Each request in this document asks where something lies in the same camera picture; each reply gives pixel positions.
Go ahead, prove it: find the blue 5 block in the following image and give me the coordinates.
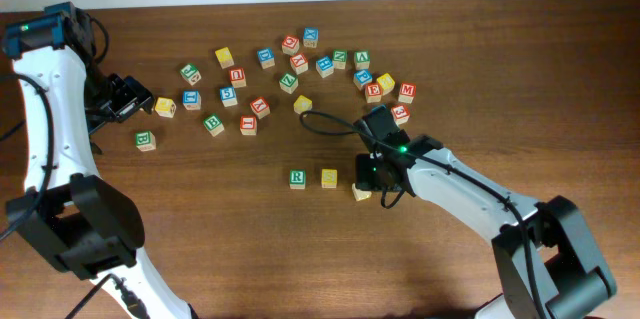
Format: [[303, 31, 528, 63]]
[[219, 86, 238, 107]]

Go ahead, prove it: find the blue X block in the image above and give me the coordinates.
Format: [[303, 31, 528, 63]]
[[303, 27, 319, 48]]

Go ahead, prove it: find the blue H block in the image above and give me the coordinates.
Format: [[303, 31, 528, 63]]
[[316, 56, 335, 78]]

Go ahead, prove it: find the red E block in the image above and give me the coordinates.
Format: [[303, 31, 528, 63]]
[[364, 83, 383, 103]]

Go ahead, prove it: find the green N block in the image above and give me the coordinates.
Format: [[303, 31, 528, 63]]
[[332, 49, 348, 70]]

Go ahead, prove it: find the red U block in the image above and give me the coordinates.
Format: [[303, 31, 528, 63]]
[[229, 67, 247, 88]]

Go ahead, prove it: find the yellow block centre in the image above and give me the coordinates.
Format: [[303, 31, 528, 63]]
[[293, 95, 313, 114]]

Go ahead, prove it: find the blue D block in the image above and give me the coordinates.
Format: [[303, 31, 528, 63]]
[[257, 48, 275, 69]]

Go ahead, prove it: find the green V block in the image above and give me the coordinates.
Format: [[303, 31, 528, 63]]
[[354, 51, 371, 70]]

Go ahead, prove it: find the red K block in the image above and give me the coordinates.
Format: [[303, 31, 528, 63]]
[[250, 97, 271, 119]]

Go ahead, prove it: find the green Z block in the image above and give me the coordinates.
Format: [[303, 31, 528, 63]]
[[279, 73, 299, 94]]

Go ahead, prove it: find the green B block centre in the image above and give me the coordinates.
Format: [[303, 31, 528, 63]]
[[203, 114, 224, 137]]

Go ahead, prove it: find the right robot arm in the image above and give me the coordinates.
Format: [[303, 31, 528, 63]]
[[354, 106, 617, 319]]

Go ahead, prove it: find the yellow W block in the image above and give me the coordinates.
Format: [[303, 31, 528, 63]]
[[154, 97, 177, 118]]

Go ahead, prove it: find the red 3 block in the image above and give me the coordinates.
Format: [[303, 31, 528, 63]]
[[391, 104, 411, 126]]

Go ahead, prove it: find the red M block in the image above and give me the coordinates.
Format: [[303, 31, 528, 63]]
[[398, 83, 417, 104]]

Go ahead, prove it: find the green B block left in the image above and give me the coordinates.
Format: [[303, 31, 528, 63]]
[[135, 131, 156, 152]]

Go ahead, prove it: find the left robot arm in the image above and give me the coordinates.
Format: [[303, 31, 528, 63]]
[[2, 2, 196, 318]]

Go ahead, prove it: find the yellow S block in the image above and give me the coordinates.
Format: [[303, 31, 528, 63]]
[[321, 168, 338, 189], [352, 183, 372, 201]]

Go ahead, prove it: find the green b block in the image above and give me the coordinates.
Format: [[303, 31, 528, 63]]
[[135, 131, 156, 152], [203, 114, 224, 137]]

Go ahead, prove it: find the green J block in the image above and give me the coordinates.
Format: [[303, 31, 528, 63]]
[[179, 63, 202, 86]]

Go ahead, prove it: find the green R block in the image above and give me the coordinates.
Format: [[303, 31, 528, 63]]
[[289, 170, 306, 190]]

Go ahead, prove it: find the red C block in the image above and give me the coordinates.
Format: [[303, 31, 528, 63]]
[[281, 35, 300, 56]]

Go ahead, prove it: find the blue P block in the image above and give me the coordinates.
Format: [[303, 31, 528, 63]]
[[353, 69, 373, 90]]

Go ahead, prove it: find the red Y block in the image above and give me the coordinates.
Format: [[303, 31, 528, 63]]
[[290, 53, 309, 75]]

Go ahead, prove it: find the yellow block top left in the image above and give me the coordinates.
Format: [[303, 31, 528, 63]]
[[214, 47, 235, 69]]

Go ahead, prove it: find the red I block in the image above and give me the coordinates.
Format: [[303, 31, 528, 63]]
[[240, 116, 257, 136]]

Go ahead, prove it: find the yellow block right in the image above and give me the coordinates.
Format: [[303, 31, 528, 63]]
[[376, 73, 396, 95]]

